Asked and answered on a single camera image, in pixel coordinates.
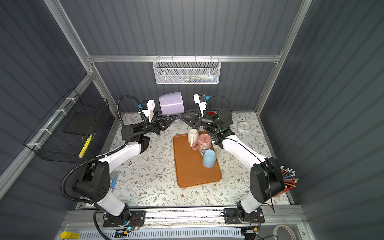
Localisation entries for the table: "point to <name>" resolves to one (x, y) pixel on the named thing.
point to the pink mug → (204, 143)
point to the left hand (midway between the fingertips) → (177, 119)
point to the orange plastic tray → (190, 170)
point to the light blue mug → (209, 158)
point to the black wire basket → (64, 133)
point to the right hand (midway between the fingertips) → (178, 120)
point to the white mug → (193, 136)
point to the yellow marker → (70, 235)
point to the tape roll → (277, 227)
